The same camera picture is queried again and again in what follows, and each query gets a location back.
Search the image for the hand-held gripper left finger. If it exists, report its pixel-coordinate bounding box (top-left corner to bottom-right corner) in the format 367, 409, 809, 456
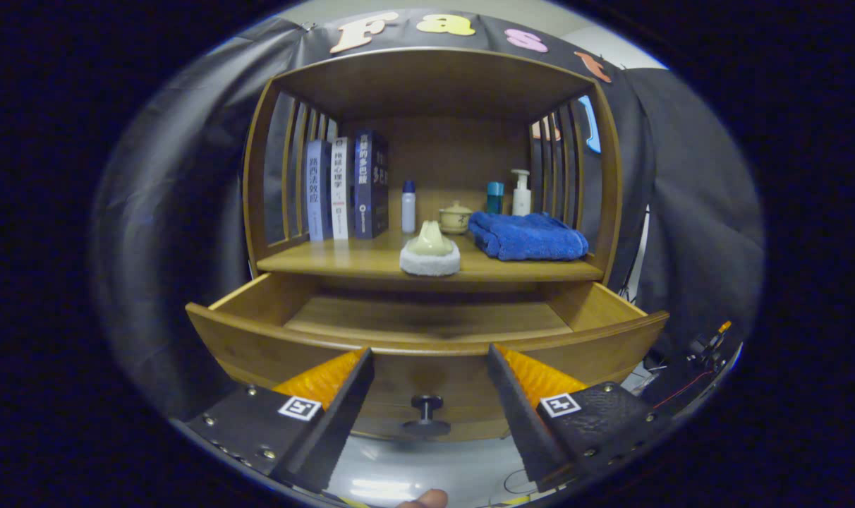
184, 347, 376, 495

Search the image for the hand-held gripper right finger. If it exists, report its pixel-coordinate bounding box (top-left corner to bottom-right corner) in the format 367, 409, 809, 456
487, 343, 675, 493

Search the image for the wooden drawer with black knob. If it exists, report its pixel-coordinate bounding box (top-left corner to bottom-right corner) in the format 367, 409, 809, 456
186, 272, 670, 443

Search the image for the cream scrub brush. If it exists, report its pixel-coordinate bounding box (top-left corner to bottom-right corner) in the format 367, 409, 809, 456
399, 220, 461, 277

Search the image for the wooden countertop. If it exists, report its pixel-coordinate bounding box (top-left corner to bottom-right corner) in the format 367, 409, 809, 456
256, 227, 605, 283

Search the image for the wooden cabinet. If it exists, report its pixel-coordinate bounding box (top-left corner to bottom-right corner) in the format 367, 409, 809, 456
186, 47, 670, 443

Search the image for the folded blue towel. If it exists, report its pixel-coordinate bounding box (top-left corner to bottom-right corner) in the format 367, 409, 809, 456
468, 211, 590, 262

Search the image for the black and orange gripper device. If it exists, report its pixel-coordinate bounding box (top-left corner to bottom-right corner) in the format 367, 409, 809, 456
653, 321, 735, 410

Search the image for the cream lidded teacup with saucer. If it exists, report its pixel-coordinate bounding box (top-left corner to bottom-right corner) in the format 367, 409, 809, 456
439, 201, 473, 236

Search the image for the white pump bottle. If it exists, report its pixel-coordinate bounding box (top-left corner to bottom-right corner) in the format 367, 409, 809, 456
510, 169, 532, 217

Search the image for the light blue book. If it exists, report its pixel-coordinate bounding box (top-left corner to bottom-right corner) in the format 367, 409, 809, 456
305, 139, 333, 243

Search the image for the white book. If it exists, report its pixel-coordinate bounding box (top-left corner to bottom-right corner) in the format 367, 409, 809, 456
331, 137, 356, 241

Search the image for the dark blue book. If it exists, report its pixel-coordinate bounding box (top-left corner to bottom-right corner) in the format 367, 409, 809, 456
354, 129, 390, 240

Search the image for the black backdrop cloth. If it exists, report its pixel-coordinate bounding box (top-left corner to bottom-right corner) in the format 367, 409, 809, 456
92, 11, 763, 417

